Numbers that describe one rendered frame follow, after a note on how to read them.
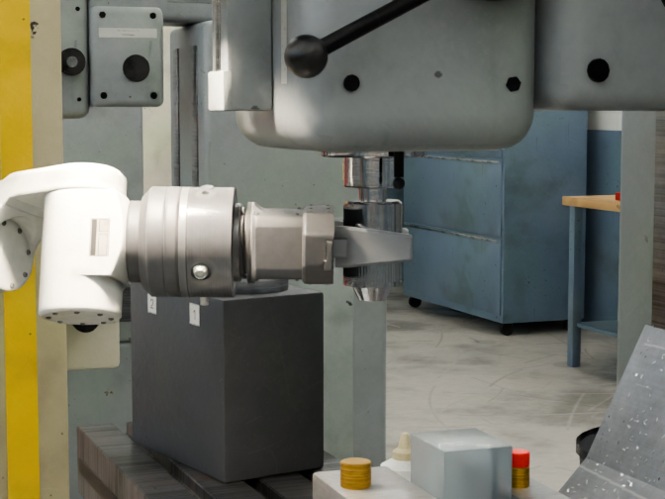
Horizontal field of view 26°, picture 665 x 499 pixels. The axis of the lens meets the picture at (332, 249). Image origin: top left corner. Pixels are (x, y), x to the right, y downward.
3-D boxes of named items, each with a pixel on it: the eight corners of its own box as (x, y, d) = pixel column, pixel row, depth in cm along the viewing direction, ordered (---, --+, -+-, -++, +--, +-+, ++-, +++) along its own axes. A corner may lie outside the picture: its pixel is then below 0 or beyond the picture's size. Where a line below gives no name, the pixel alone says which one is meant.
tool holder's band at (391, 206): (343, 215, 112) (343, 202, 112) (342, 210, 117) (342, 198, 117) (404, 215, 113) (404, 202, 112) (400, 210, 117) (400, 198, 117)
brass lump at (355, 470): (346, 491, 101) (346, 465, 101) (335, 483, 103) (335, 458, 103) (375, 488, 101) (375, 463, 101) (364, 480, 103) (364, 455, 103)
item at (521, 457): (513, 489, 101) (513, 454, 101) (503, 484, 103) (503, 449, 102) (533, 487, 102) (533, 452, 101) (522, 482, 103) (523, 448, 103)
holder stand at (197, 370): (223, 484, 145) (222, 286, 143) (131, 442, 163) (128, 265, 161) (325, 467, 151) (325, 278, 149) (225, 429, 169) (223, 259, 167)
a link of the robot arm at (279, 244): (334, 190, 108) (175, 189, 108) (332, 317, 109) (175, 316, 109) (332, 181, 121) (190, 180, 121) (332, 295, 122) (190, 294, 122)
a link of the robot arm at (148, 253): (181, 171, 112) (35, 170, 112) (177, 308, 109) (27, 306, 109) (194, 209, 123) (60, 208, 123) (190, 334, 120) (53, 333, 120)
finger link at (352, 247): (412, 267, 113) (332, 266, 113) (412, 227, 113) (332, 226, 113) (413, 269, 111) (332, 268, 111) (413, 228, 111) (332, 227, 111)
